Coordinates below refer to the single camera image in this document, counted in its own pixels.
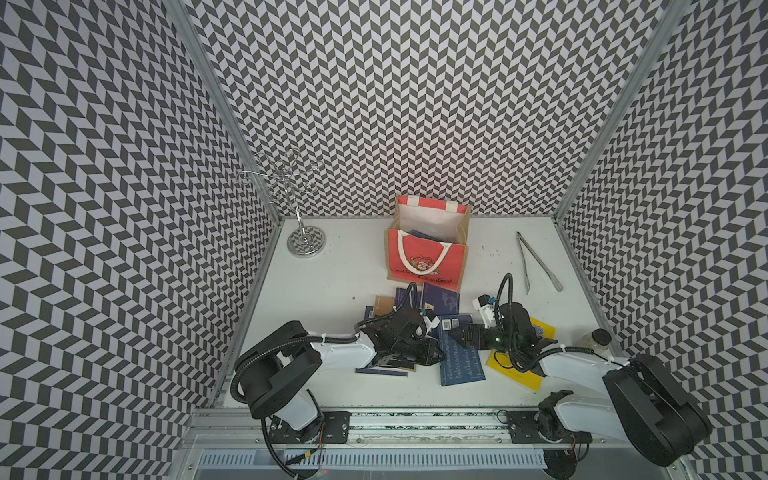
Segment chrome wire jewelry stand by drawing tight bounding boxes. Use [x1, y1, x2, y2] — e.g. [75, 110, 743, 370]
[240, 148, 326, 258]

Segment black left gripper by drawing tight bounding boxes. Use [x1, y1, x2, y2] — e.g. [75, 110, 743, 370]
[394, 337, 448, 367]

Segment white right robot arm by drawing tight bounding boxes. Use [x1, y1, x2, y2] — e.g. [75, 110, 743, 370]
[447, 296, 713, 467]

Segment stainless steel kitchen tongs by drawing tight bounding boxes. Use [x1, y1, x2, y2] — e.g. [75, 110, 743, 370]
[516, 231, 564, 294]

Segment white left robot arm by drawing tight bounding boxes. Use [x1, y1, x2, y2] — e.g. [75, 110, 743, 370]
[229, 305, 445, 443]

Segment brown cover book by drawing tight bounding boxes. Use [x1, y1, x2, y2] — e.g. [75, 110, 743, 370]
[372, 296, 396, 317]

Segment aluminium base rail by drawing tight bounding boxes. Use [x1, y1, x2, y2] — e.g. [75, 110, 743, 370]
[167, 407, 698, 479]

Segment yellow book blue illustration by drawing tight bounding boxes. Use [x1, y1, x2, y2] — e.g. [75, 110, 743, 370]
[486, 318, 556, 392]

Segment blue book barcode back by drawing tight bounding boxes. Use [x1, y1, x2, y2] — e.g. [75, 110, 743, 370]
[437, 315, 485, 387]

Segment blue book under brown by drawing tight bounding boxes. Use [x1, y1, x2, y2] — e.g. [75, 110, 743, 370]
[355, 306, 408, 377]

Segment blue book yellow title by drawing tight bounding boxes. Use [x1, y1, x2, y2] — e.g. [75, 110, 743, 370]
[420, 283, 460, 317]

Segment navy book yellow label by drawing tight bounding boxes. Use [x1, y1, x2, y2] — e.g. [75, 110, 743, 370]
[394, 287, 421, 308]

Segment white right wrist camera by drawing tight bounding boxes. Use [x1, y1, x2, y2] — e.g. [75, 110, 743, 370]
[472, 295, 497, 329]

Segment small glass spice jar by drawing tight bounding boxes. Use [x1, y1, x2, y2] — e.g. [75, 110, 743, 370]
[575, 328, 613, 354]

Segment aluminium corner frame post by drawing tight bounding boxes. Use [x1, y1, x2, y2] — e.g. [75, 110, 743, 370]
[163, 0, 281, 222]

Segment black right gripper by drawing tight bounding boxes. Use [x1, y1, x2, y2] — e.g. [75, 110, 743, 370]
[448, 324, 518, 353]

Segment red burlap Christmas bag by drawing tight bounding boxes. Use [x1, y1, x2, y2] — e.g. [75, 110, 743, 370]
[385, 195, 472, 291]

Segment right aluminium corner post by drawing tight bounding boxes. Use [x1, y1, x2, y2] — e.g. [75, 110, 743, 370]
[553, 1, 691, 223]

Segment blue book yellow label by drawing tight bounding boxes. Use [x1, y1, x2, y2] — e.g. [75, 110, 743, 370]
[408, 230, 450, 243]

